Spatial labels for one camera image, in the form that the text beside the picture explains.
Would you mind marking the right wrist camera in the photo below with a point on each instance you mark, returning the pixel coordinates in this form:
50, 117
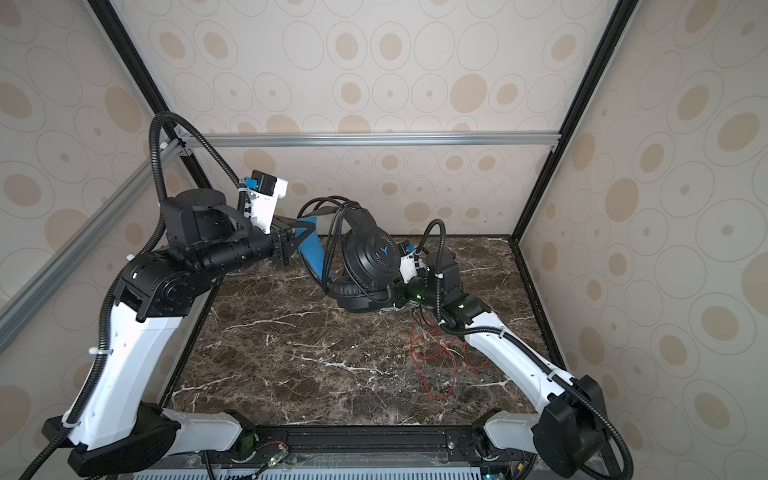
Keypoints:
411, 264

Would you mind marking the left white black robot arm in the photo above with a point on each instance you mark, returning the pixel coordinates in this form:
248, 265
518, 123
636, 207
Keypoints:
199, 239

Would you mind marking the black corner post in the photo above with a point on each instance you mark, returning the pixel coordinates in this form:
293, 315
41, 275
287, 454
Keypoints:
164, 121
606, 47

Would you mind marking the right black corner post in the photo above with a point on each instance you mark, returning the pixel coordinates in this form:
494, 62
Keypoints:
606, 47

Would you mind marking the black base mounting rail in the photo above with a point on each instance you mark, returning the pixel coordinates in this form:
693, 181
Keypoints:
359, 452

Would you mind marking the left black corner post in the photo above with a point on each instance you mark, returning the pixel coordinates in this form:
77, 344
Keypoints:
164, 121

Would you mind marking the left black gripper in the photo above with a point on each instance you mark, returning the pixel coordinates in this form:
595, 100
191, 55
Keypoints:
283, 230

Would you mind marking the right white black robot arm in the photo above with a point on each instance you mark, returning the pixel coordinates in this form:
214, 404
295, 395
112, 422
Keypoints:
570, 424

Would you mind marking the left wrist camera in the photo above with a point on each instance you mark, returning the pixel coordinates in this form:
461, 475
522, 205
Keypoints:
262, 191

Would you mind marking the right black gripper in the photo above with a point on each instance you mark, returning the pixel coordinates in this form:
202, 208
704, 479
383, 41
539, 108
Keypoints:
398, 292

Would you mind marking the black blue headphones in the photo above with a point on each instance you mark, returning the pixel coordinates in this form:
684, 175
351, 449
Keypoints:
361, 260

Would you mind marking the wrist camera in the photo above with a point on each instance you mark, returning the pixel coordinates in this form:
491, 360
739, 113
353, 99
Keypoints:
262, 191
411, 264

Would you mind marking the horizontal aluminium rail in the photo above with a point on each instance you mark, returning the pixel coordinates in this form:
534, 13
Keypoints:
548, 138

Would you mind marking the diagonal aluminium rail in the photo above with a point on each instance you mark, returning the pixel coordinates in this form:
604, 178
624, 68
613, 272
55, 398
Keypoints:
21, 309

